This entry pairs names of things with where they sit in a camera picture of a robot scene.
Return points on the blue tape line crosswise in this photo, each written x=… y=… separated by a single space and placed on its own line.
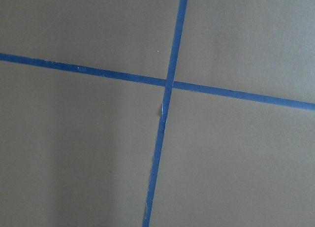
x=156 y=81

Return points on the blue tape line lengthwise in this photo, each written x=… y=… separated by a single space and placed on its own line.
x=164 y=110

